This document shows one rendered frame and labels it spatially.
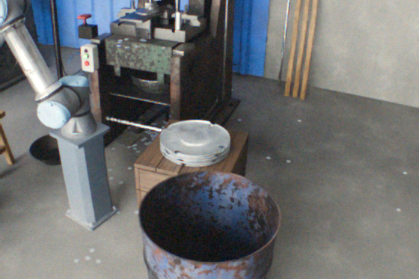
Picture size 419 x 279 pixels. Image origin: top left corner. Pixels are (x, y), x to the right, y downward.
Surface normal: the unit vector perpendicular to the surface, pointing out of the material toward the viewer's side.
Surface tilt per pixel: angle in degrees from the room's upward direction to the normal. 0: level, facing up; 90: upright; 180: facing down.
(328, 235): 0
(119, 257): 0
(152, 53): 90
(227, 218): 88
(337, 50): 90
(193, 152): 0
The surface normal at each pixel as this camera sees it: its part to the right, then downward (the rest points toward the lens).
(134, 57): -0.36, 0.43
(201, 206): 0.08, 0.44
